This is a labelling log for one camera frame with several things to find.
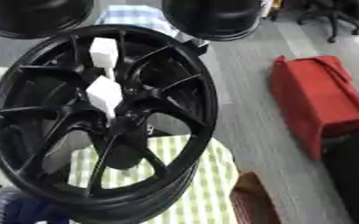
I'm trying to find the black office chair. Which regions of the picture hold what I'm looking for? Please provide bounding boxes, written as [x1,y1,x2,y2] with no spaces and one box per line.
[294,0,359,44]

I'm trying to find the black spoked wheel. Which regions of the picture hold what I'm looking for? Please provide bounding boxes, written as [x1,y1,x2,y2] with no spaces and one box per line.
[0,24,222,224]

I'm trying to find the brown wooden chair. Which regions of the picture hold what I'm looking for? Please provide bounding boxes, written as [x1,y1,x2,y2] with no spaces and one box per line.
[229,171,284,224]

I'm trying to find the red bag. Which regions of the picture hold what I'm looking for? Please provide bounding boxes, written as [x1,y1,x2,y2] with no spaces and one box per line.
[268,55,359,161]

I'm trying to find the blue plastic crate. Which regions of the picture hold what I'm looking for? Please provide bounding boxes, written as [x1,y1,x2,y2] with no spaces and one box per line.
[0,186,73,224]

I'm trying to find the white pin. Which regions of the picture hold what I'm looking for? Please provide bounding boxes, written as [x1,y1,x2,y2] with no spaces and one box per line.
[84,75,124,127]

